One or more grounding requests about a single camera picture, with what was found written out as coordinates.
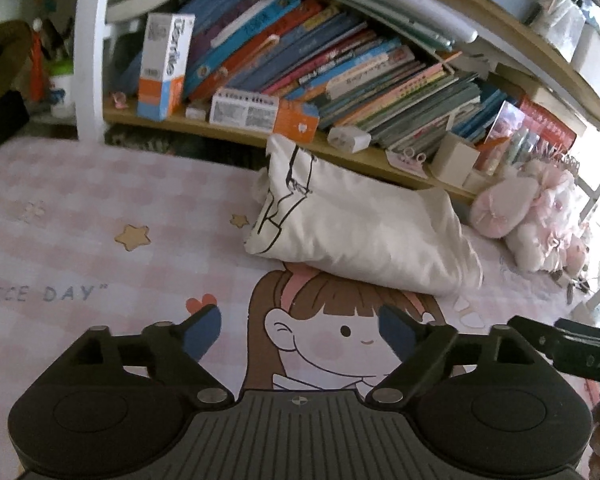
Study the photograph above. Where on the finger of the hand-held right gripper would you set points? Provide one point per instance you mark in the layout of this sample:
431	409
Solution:
590	331
537	340

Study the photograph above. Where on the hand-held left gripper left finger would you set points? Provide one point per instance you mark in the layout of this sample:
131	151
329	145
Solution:
202	332

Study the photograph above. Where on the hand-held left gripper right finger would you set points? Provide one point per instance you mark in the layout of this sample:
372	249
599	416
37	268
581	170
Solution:
397	332

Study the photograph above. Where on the cream cartoon print t-shirt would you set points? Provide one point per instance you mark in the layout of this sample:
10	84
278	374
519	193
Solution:
370	225

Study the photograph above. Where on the white charger plug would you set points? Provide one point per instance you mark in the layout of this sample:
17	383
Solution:
597	300

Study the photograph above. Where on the pink white plush toy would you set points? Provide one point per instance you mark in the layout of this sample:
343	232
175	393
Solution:
530	215

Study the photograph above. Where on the pink checked cartoon mat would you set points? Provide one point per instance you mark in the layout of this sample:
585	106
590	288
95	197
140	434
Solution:
105	200

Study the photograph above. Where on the pink card with clips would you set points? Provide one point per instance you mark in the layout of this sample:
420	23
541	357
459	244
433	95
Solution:
407	162

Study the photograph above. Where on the open white cardboard box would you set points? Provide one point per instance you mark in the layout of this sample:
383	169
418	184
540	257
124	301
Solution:
455	160

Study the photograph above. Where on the white rounded small box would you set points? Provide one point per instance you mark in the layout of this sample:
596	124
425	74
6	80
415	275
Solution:
349	139

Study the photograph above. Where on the red box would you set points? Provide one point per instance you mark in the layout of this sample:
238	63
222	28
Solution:
535	132

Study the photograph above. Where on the tiny white box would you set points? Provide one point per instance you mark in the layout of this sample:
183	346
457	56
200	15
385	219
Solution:
196	112

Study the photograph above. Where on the flat orange white box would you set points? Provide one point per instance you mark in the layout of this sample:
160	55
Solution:
260	112

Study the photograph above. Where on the beige thick book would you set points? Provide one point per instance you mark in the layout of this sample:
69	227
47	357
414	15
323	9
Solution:
540	100

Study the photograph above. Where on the pink hair clip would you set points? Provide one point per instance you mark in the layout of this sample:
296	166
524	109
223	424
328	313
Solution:
119	101

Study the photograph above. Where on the tall orange white box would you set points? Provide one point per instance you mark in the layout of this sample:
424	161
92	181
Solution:
165	70

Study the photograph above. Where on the row of colourful books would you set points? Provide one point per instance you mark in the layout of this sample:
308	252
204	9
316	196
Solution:
330	70

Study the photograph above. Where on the white cup green lid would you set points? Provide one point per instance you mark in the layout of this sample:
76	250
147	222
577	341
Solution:
61	90

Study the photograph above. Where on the white storage box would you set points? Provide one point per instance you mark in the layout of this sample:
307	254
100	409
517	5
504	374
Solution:
580	45

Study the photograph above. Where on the black furniture piece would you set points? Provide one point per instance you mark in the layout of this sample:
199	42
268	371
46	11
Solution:
0	125

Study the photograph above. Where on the white wooden bookshelf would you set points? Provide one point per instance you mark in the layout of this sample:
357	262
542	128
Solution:
90	60

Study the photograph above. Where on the orange pen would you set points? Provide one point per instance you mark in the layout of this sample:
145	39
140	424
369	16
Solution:
37	65

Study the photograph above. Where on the olive green bag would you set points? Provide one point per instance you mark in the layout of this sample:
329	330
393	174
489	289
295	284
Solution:
5	65

